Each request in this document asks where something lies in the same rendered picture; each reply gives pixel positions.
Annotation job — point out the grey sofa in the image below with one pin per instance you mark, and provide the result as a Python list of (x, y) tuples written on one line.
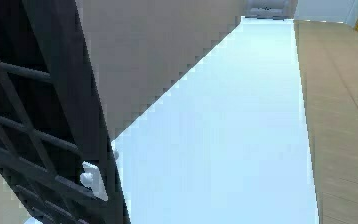
[(267, 10)]

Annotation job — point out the black lattice shelf unit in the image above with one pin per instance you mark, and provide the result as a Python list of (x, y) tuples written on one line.
[(63, 83)]

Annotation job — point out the white small object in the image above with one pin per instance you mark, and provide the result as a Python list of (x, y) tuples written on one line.
[(93, 180)]

